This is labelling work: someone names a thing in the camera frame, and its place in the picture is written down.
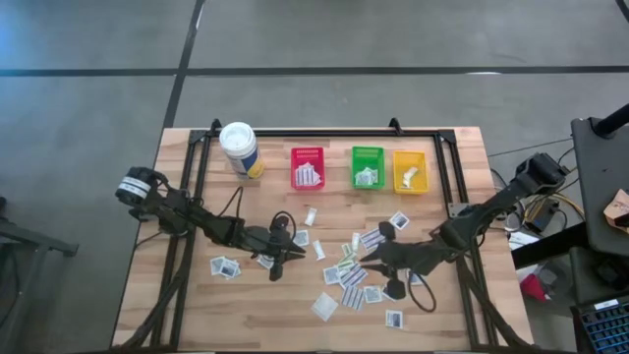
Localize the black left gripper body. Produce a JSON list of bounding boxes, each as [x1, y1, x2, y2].
[[244, 214, 296, 283]]

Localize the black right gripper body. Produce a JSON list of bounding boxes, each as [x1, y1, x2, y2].
[[376, 220, 446, 302]]

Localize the white packet with grey print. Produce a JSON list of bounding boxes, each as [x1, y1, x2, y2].
[[219, 259, 243, 281]]

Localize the white packets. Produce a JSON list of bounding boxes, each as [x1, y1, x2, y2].
[[304, 161, 324, 187]]

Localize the wide blue striped bandage packet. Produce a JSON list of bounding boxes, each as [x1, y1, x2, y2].
[[341, 285, 367, 312]]

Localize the large plain white gauze packet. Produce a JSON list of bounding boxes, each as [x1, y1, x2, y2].
[[311, 292, 340, 324]]

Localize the red plastic basket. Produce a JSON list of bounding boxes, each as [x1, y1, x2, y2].
[[289, 146, 326, 192]]

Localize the white paper sheet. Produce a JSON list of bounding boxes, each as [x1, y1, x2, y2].
[[507, 228, 542, 251]]

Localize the yellow plastic basket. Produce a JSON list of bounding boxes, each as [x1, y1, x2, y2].
[[391, 149, 430, 196]]

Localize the green plastic basket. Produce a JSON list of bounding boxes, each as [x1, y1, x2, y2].
[[350, 145, 386, 191]]

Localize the white blue yellow wipes canister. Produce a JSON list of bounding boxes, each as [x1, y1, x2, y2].
[[218, 121, 266, 181]]

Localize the red floor object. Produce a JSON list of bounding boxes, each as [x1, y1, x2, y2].
[[519, 272, 549, 303]]

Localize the black desk leg bar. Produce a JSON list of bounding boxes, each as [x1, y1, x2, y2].
[[510, 221, 590, 270]]

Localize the dark bulky floor object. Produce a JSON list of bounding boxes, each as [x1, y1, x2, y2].
[[569, 245, 629, 306]]

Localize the black backlit keyboard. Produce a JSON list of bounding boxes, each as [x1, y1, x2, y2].
[[570, 294, 629, 354]]

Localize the dark grey desk top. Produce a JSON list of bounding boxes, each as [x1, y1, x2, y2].
[[570, 116, 629, 258]]

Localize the brown cardboard piece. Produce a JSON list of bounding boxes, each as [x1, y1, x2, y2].
[[602, 189, 629, 233]]

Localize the black round pole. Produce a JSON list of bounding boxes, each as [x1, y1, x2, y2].
[[592, 101, 629, 139]]

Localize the black metal stand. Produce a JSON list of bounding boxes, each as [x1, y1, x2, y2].
[[0, 196, 80, 354]]

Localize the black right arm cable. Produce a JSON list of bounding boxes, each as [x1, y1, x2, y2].
[[406, 269, 438, 315]]

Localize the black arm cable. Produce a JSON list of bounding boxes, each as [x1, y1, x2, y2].
[[406, 269, 438, 315], [215, 185, 299, 242]]

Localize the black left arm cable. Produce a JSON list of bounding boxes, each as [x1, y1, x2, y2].
[[215, 185, 299, 242]]

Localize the black frame side rail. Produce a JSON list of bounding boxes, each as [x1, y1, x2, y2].
[[117, 130, 212, 351], [434, 130, 532, 351]]

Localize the yellow black cable bundle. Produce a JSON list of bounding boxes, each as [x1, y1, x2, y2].
[[490, 147, 587, 232]]

